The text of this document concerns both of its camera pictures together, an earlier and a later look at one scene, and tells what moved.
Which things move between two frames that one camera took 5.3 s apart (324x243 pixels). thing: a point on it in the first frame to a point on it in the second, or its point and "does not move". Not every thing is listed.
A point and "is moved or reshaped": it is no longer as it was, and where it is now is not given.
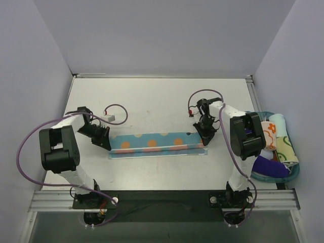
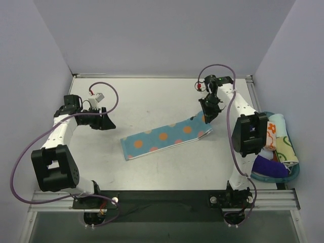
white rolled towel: [267, 154] does not move
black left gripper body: [102, 135] to [102, 118]
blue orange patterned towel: [155, 145] is moved or reshaped
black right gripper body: [205, 129] to [209, 106]
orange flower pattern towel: [269, 130] does not move
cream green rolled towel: [284, 150] does not move
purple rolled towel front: [269, 167] does not move
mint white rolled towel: [280, 127] does not move
